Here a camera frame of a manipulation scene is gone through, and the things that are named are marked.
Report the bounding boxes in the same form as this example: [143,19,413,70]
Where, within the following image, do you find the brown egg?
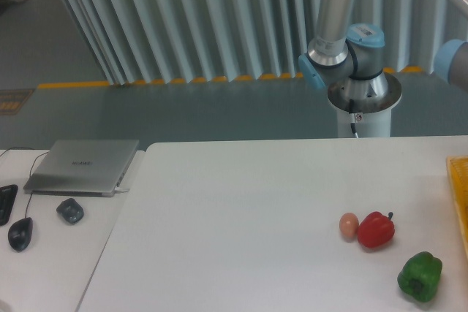
[339,213,359,240]

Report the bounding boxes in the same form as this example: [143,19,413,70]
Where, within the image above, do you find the small black case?
[56,198,84,225]

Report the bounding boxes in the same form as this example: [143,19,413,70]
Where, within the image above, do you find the white folding partition screen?
[63,0,467,84]

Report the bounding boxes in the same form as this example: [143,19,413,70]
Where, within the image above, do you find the black mouse cable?
[22,150,49,220]

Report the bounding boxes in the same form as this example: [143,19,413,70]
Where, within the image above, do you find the white usb plug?
[114,187,129,194]

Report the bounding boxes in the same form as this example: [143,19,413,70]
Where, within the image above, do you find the black computer mouse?
[7,217,34,252]

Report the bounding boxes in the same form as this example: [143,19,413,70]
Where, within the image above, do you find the closed silver laptop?
[23,140,139,197]

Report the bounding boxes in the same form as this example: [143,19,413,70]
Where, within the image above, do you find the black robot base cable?
[347,98,361,140]

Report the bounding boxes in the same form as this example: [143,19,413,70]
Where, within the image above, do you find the red bell pepper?
[357,211,395,249]

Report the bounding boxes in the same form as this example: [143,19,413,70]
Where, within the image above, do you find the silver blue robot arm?
[298,0,467,89]

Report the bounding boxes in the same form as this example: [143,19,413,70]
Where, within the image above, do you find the green bell pepper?
[397,251,443,303]

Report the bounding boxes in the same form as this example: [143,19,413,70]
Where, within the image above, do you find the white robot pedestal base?
[328,72,402,138]

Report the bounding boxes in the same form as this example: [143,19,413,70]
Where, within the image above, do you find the black keyboard edge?
[0,184,18,227]

